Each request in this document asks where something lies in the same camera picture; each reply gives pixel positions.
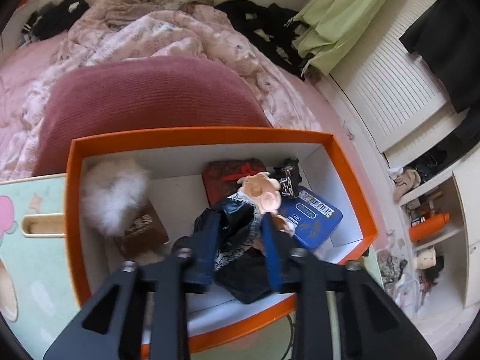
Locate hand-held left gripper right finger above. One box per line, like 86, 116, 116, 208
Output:
260, 214, 437, 360

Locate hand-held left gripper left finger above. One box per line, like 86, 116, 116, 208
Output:
43, 210, 223, 360

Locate black lace doll dress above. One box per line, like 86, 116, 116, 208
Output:
193, 191, 301, 304

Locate blue tin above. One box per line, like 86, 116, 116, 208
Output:
279, 185, 344, 250

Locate brown carton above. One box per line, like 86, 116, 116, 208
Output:
120, 199, 169, 259

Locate dark brown block box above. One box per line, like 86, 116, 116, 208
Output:
202, 157, 268, 211

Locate peach toy figure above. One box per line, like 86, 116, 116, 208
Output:
236, 170, 297, 237

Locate dark green toy car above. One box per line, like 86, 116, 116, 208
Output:
272, 157, 302, 197

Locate white fluffy scrunchie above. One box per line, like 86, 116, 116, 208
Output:
80, 157, 152, 237

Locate orange cardboard box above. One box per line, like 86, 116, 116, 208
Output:
65, 127, 377, 353

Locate green cartoon desktop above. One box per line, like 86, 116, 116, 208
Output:
0, 174, 387, 360

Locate patterned grey cloth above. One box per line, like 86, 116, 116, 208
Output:
377, 251, 407, 293

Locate cream cup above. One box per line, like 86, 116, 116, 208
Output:
414, 247, 437, 270

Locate beige crumpled cloth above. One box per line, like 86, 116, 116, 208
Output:
392, 169, 422, 203

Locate orange bottle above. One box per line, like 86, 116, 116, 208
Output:
409, 213, 451, 242

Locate maroon pillow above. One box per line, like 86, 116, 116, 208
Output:
32, 56, 272, 177

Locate white shelf unit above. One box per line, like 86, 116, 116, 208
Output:
386, 150, 480, 308

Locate white slatted panel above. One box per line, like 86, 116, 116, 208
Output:
330, 0, 469, 154

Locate pink printed quilt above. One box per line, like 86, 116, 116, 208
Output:
0, 5, 323, 181

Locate black clothes pile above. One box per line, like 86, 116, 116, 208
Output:
214, 0, 319, 79

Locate green curtain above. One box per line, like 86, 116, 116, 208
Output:
290, 0, 413, 74

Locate black white-striped clothes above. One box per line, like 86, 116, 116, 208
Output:
20, 0, 91, 44

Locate black hanging garment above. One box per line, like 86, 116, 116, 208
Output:
399, 0, 480, 143

